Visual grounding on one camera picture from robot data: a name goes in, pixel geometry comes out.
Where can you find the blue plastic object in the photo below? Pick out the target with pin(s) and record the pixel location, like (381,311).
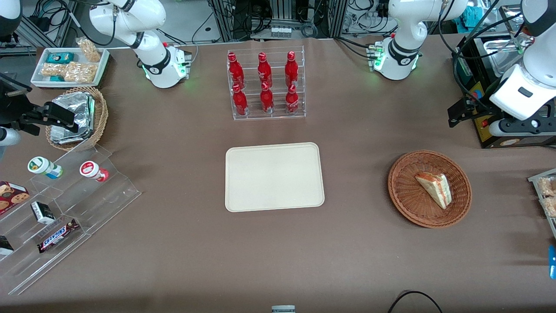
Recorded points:
(552,261)

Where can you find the red cola bottle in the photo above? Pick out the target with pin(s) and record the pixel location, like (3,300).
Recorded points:
(264,71)
(239,102)
(236,71)
(266,100)
(292,102)
(291,69)

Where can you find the triangular sandwich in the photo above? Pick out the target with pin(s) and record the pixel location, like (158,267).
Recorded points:
(435,190)

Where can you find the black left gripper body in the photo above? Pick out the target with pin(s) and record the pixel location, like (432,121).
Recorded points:
(483,112)

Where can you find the red chocolate cookie box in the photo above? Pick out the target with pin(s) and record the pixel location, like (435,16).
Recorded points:
(11,195)

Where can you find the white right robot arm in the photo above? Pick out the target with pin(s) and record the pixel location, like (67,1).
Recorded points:
(143,21)

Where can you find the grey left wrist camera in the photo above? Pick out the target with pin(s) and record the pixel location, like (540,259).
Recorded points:
(521,127)

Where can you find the clear acrylic bottle rack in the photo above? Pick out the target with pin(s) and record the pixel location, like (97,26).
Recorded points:
(278,117)

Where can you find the red emergency stop button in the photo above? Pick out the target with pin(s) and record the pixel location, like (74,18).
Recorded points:
(478,95)

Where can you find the grey tray with snacks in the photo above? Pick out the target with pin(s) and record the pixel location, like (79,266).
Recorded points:
(536,177)

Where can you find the silver foil wrapped packs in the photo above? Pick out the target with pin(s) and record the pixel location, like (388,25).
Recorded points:
(82,108)

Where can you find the clear bag of crackers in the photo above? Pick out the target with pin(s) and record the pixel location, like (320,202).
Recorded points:
(550,206)
(548,186)

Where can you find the clear bag of peanuts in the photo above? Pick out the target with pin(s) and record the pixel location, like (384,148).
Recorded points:
(90,50)
(81,72)
(54,69)

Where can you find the teal snack box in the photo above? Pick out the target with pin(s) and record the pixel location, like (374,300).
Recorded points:
(60,57)

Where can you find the small teal snack packet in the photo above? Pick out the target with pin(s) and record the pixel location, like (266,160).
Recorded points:
(56,78)

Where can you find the beige rectangular serving tray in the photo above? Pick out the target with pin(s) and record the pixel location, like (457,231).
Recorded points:
(273,178)

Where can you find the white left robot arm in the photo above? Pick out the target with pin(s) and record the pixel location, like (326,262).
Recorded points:
(402,26)

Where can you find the clear acrylic stepped shelf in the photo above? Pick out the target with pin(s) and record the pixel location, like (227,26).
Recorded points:
(100,204)

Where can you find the white power strip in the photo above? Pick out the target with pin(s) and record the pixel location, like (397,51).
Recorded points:
(280,31)

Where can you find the white rectangular snack tray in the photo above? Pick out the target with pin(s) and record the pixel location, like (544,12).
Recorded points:
(39,78)

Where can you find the small black packet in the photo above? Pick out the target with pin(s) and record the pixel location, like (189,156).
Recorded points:
(5,246)

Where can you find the brown snickers bar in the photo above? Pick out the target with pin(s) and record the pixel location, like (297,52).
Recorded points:
(57,236)

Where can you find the deep tan wicker basket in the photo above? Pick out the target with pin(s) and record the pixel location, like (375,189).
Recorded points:
(100,115)

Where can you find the shallow round brown wicker basket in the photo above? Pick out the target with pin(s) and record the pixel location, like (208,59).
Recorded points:
(412,195)

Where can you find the green lid yogurt cup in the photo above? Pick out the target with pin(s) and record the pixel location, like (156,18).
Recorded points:
(41,166)

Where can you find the red lid yogurt cup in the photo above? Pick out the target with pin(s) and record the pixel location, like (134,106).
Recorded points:
(91,169)

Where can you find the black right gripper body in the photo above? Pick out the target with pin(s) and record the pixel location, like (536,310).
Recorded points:
(15,109)

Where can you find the black food warmer machine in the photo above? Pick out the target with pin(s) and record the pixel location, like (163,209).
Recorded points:
(471,74)

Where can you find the small black white box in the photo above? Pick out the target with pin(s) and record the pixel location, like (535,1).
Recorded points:
(42,213)

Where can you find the steel warmer pan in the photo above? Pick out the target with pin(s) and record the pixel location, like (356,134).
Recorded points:
(499,56)

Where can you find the grey device edge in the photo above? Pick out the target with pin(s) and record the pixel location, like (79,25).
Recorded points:
(283,309)

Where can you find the teal plastic bag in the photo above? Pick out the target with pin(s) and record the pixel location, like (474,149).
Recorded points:
(471,17)

